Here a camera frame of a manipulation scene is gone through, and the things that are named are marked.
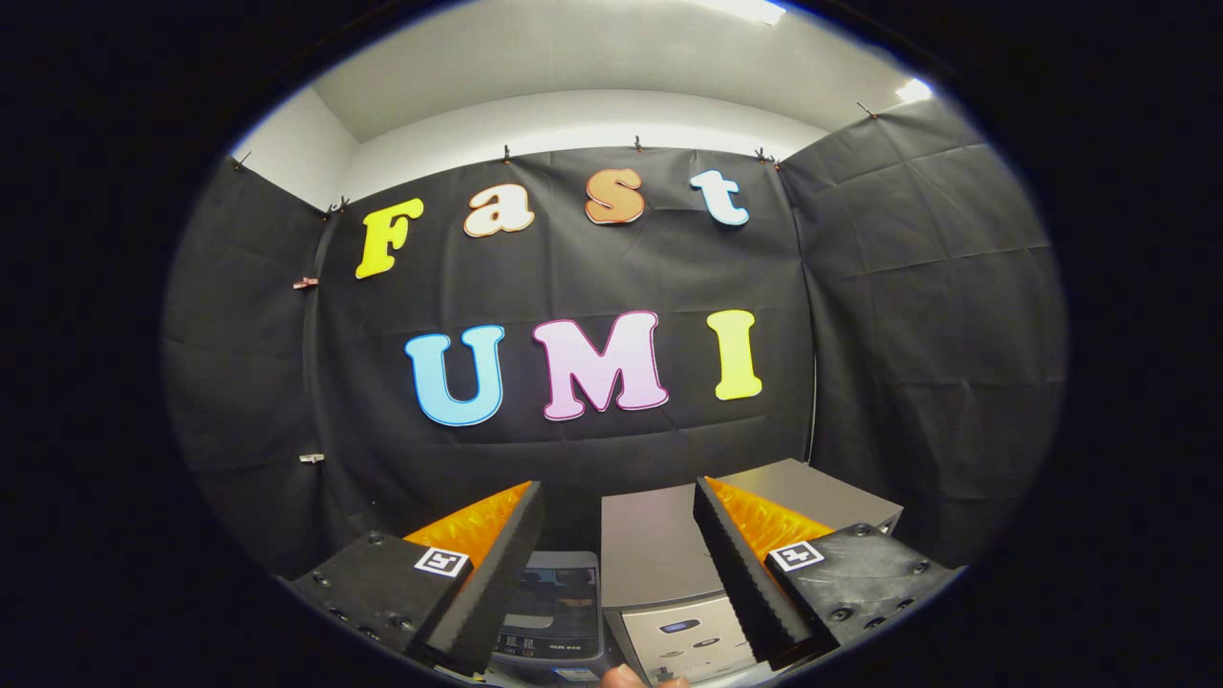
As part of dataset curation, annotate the grey washing machine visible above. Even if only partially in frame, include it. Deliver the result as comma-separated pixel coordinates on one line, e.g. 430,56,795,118
487,549,612,684

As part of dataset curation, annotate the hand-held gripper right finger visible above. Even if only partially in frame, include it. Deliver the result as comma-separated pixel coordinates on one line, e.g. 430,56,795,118
694,476,959,671

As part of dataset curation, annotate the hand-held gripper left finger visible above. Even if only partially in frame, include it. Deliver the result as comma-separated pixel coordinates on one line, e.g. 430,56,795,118
287,480,546,676

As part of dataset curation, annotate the silver grey appliance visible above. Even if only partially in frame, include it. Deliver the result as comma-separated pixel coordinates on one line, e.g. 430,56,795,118
600,459,905,685

